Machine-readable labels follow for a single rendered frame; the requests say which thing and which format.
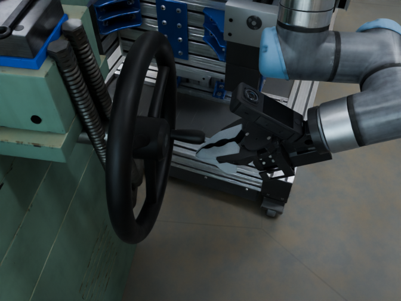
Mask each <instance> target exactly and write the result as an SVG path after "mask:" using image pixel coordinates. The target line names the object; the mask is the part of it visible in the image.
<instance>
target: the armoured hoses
mask: <svg viewBox="0 0 401 301"><path fill-rule="evenodd" d="M61 29H62V32H63V35H64V37H66V38H68V39H69V41H67V40H65V39H58V40H55V41H53V42H50V43H49V45H48V46H47V53H48V55H49V57H50V58H52V59H54V60H55V62H56V63H57V65H58V68H59V69H60V72H61V76H62V77H63V80H64V81H65V85H66V88H67V89H68V92H69V93H70V96H71V100H73V104H74V107H75V108H76V110H77V114H79V117H80V120H81V121H82V122H81V123H82V124H83V127H84V129H85V131H86V133H87V135H88V137H89V139H90V142H91V144H92V146H93V148H94V150H95V152H96V154H97V156H98V158H99V160H100V163H101V165H102V167H103V169H104V171H105V168H106V146H105V145H106V144H105V143H104V142H105V139H104V138H105V133H104V131H105V129H104V127H103V124H102V121H101V120H103V121H109V120H110V113H111V109H112V100H111V98H110V95H109V92H108V90H107V87H106V85H105V82H104V79H103V76H102V74H101V71H100V68H99V66H98V63H97V61H96V59H95V55H94V53H93V51H92V48H91V45H90V43H89V40H88V37H87V34H86V32H85V29H84V26H83V24H82V21H81V20H79V19H68V20H66V21H65V22H64V23H62V25H61ZM70 43H71V44H70ZM72 48H73V49H72ZM73 51H74V52H73ZM75 55H76V56H75ZM76 59H78V63H79V65H78V63H77V61H76ZM79 66H80V68H79ZM81 71H82V73H81ZM82 74H83V76H82ZM142 182H143V159H135V158H132V170H131V192H132V207H133V208H134V207H135V205H136V202H137V190H138V187H139V186H140V185H141V184H142Z"/></svg>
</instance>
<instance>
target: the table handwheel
mask: <svg viewBox="0 0 401 301"><path fill-rule="evenodd" d="M154 56H155V59H156V63H157V67H158V73H157V77H156V82H155V88H154V92H153V96H152V100H151V103H150V107H149V111H148V114H147V116H137V112H138V106H139V102H140V97H141V92H142V89H143V84H144V80H145V77H146V74H147V71H148V68H149V66H150V63H151V61H152V59H153V57H154ZM176 114H177V76H176V68H175V60H174V54H173V51H172V47H171V44H170V43H169V40H168V39H167V37H166V36H165V35H164V34H163V33H160V32H158V31H155V30H150V31H147V32H144V33H143V34H142V35H140V36H139V37H138V38H137V39H136V40H135V42H134V43H133V45H132V46H131V48H130V49H129V52H128V54H127V56H126V58H125V61H124V63H123V65H122V69H121V72H120V74H119V78H118V82H117V85H116V89H115V94H114V97H113V103H112V109H111V113H110V120H109V121H103V120H101V121H102V124H103V127H104V129H105V131H104V133H105V138H104V139H105V142H104V143H105V144H106V145H105V146H106V168H105V179H106V198H107V207H108V212H109V217H110V222H111V224H112V227H113V229H114V231H115V233H116V235H117V236H118V238H119V239H121V240H122V241H123V242H125V243H127V244H137V243H139V242H141V241H142V240H144V239H145V238H146V237H147V236H148V234H149V233H150V231H151V230H152V228H153V226H154V224H155V222H156V219H157V217H158V214H159V211H160V209H161V205H162V201H163V199H164V195H165V190H166V186H167V182H168V176H169V171H170V166H171V160H172V152H173V147H174V140H173V139H171V138H170V135H171V130H175V124H176ZM77 143H83V144H89V145H91V142H90V139H89V137H88V135H87V133H86V131H85V129H84V127H83V129H82V131H81V133H80V135H79V138H78V140H77ZM132 158H135V159H143V160H144V171H145V178H146V199H145V201H144V204H143V206H142V208H141V211H140V213H139V215H138V217H137V218H136V219H135V217H134V212H133V207H132V192H131V170H132Z"/></svg>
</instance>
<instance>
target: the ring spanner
mask: <svg viewBox="0 0 401 301"><path fill-rule="evenodd" d="M32 1H33V0H22V1H21V2H20V3H19V4H18V6H17V7H16V8H15V10H14V11H13V12H12V13H11V14H10V15H9V17H8V18H7V19H6V21H4V22H3V24H2V25H1V26H0V31H6V32H5V33H3V34H0V40H2V39H6V38H8V37H9V36H10V35H11V33H12V30H11V27H12V26H13V25H14V23H15V22H16V21H17V20H18V18H19V17H20V16H21V15H22V14H23V12H24V11H25V10H26V8H27V7H28V6H29V5H30V3H31V2H32Z"/></svg>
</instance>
